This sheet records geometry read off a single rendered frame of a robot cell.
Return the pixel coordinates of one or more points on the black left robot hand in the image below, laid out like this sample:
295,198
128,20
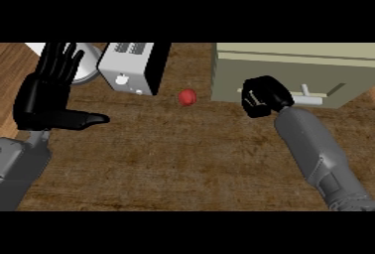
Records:
41,99

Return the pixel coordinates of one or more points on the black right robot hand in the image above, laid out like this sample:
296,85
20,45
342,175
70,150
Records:
261,94

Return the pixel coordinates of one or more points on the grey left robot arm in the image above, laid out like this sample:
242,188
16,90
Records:
22,168

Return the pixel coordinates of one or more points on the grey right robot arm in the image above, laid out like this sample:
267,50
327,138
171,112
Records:
319,155

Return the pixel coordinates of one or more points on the olive green drawer cabinet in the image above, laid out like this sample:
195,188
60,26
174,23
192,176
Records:
296,74

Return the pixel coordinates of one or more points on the white round plate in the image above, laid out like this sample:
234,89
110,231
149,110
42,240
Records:
84,67

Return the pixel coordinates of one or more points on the white toaster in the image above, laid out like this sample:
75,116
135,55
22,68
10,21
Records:
131,67

